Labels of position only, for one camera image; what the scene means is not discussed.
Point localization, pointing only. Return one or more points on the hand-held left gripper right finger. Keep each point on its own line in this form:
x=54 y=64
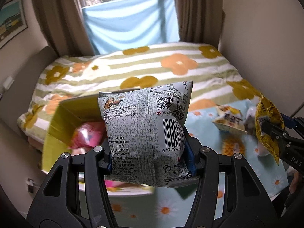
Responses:
x=190 y=159

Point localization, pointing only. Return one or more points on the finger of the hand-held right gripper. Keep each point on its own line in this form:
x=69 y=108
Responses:
x=288 y=121
x=275 y=133

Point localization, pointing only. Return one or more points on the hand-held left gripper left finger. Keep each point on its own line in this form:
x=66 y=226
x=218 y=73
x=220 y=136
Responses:
x=108 y=162

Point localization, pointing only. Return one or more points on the yellow foil snack packet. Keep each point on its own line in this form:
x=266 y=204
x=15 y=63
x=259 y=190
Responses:
x=268 y=114

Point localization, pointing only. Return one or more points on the pink snack packet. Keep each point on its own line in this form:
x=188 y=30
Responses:
x=87 y=134

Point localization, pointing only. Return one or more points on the grey speckled snack packet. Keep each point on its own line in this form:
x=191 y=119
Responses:
x=142 y=128

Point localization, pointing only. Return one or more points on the beige snack packet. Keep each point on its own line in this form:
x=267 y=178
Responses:
x=228 y=121

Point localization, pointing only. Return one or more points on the green cardboard box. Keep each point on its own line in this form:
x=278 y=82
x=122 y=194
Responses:
x=59 y=128

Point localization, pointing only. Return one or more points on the person's right hand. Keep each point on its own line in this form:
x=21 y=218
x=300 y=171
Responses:
x=294 y=181

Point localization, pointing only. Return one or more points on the blue daisy tablecloth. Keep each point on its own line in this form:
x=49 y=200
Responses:
x=237 y=178

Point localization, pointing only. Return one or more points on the floral striped blanket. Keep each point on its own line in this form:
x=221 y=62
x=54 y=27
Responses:
x=154 y=66

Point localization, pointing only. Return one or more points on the grey bed headboard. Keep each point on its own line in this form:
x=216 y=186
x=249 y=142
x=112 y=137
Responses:
x=26 y=71

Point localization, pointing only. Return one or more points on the light blue cloth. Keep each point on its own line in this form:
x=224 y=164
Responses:
x=130 y=23

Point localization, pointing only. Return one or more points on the framed picture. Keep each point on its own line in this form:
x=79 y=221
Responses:
x=11 y=21

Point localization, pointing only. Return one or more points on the white wall socket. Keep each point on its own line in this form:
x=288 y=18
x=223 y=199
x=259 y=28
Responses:
x=30 y=184

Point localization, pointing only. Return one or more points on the white switch box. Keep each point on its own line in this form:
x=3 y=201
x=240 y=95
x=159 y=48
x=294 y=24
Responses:
x=8 y=82

